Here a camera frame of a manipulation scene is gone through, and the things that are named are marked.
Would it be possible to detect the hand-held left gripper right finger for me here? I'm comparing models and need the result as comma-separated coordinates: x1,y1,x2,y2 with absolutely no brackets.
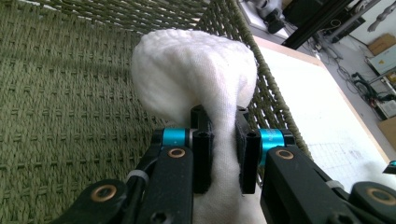
234,105,262,195

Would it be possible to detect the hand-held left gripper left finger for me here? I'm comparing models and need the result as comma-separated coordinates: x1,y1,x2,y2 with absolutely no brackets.
190,105,216,194

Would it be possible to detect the white towel with egg print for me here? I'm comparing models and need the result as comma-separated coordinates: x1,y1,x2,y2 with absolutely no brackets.
130,28,269,224

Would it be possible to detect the green woven basket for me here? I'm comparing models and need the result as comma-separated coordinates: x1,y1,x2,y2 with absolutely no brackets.
0,0,313,224

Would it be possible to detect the cardboard box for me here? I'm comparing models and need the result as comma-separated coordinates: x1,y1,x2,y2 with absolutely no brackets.
367,33,396,56
376,116,396,151

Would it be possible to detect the white equipment box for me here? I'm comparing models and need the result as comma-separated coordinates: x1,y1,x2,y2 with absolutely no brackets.
368,51,396,76

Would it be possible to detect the white curved object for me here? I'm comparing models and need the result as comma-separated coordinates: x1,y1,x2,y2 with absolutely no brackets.
367,1,396,33

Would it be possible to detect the bundle of black cables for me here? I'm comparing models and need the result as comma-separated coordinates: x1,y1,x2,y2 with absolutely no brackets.
350,70,396,105

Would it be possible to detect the black camera on stand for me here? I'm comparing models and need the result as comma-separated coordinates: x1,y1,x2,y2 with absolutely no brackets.
264,8,286,35

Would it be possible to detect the black metal stand frame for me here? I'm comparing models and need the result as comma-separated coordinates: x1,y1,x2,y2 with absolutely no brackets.
281,0,385,50

